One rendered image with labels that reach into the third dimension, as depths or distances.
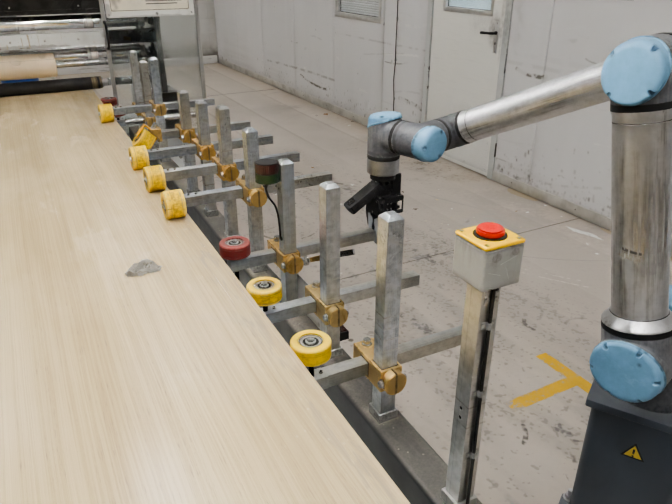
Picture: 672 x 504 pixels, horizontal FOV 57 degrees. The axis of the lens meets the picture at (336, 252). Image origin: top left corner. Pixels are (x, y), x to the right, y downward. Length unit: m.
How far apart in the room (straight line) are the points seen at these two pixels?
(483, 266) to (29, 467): 0.72
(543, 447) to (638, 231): 1.23
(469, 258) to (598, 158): 3.40
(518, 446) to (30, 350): 1.68
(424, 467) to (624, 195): 0.65
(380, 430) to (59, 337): 0.66
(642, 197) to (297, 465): 0.82
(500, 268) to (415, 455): 0.51
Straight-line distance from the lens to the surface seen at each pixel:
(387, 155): 1.68
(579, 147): 4.34
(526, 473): 2.30
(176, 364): 1.18
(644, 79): 1.27
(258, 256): 1.64
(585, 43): 4.28
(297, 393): 1.08
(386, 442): 1.29
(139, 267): 1.53
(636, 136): 1.30
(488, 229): 0.88
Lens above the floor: 1.58
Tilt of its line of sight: 26 degrees down
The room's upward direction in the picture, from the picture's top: straight up
